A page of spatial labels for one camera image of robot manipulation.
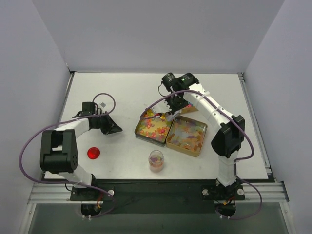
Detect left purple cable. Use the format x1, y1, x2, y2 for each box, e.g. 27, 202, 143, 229
19, 93, 117, 217

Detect purple cable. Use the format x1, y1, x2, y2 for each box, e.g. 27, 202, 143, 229
140, 89, 263, 220
19, 93, 117, 217

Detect gold square candy tin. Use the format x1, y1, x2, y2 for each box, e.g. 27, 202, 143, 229
166, 116, 208, 157

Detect clear glass jar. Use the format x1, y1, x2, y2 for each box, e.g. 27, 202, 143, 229
148, 150, 164, 173

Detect aluminium frame rail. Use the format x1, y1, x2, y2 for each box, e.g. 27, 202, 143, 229
28, 182, 289, 204

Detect dark square candy tin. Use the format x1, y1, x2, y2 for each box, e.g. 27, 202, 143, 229
134, 109, 173, 147

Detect red round jar lid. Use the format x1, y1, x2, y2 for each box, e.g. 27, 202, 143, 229
87, 147, 100, 160

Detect silver metal scoop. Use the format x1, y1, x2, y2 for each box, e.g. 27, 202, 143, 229
165, 110, 181, 121

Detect gold rectangular candy tin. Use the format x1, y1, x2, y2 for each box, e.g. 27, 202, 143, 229
181, 104, 198, 114

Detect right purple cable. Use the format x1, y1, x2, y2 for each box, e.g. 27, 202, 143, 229
140, 89, 263, 220

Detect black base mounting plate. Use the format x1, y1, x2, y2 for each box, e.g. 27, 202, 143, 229
70, 179, 245, 215

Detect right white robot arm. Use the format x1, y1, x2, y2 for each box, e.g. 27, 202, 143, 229
158, 73, 245, 199

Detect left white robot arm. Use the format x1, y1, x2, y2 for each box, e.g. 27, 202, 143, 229
39, 102, 122, 200

